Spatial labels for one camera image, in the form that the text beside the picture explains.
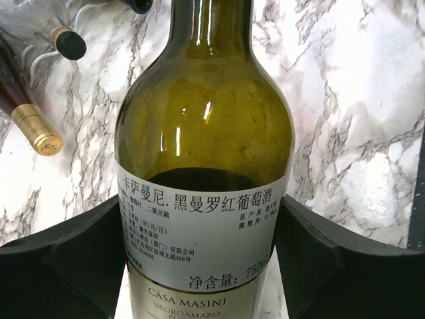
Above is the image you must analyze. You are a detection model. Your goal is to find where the clear bottle black gold cap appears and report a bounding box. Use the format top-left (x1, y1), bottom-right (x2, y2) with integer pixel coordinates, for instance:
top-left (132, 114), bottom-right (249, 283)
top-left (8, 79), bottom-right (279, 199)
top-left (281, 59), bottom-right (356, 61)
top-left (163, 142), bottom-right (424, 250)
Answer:
top-left (36, 26), bottom-right (86, 60)

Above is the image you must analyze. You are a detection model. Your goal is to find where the white wire wine rack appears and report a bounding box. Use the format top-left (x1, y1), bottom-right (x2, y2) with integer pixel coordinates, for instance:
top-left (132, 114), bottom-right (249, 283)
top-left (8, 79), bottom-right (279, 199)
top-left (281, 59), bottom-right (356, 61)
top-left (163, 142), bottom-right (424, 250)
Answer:
top-left (0, 0), bottom-right (140, 77)

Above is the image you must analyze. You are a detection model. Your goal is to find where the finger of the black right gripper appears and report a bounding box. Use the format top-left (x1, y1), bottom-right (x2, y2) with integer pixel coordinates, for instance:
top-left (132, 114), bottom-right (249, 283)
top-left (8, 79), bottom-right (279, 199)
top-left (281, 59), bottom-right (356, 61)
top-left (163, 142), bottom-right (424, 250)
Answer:
top-left (124, 0), bottom-right (153, 14)

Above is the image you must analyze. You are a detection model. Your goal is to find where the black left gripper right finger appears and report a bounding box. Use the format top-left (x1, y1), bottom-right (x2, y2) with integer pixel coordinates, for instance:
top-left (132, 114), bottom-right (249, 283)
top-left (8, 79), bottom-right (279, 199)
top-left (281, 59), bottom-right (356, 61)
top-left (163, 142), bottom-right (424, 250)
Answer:
top-left (275, 196), bottom-right (424, 319)

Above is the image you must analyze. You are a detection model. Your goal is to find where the red wine bottle gold cap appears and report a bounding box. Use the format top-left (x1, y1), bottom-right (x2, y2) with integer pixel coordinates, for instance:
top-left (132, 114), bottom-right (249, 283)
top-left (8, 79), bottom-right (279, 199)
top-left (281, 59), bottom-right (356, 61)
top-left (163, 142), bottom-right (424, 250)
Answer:
top-left (1, 39), bottom-right (64, 156)

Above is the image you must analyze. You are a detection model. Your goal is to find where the green wine bottle white label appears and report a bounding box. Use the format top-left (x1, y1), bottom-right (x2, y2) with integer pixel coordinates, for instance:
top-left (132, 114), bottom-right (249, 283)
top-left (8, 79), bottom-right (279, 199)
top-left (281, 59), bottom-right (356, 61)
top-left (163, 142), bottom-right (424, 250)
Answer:
top-left (115, 1), bottom-right (294, 318)

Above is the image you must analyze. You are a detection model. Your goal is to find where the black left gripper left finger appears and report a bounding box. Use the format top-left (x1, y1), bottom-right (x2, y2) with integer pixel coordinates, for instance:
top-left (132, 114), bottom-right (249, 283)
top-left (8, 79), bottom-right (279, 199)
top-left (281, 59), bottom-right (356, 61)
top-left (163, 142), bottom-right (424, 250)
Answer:
top-left (1, 196), bottom-right (126, 318)

